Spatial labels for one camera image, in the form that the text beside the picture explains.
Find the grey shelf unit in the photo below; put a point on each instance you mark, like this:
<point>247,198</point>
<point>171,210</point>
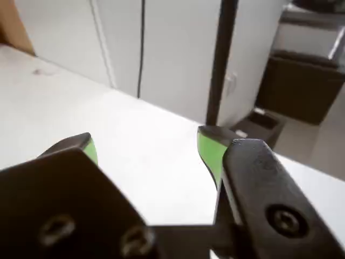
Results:
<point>304,35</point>

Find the white wall socket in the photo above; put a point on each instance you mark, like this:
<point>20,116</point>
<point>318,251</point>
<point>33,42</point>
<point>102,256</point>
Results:
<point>231,83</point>

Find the dark vertical post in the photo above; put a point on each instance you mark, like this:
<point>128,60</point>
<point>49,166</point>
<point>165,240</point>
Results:
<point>219,67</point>

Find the white cabinet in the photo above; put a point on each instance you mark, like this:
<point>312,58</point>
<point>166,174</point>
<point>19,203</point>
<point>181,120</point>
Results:
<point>67,40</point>

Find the small dark open box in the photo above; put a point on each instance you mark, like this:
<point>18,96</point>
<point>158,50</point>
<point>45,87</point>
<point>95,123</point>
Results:
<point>258,125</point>

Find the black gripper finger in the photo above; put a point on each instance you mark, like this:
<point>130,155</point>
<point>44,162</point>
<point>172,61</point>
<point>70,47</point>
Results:
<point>54,194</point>
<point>264,189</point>

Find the light wooden board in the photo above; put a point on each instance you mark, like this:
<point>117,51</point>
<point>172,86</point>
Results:
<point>12,24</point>

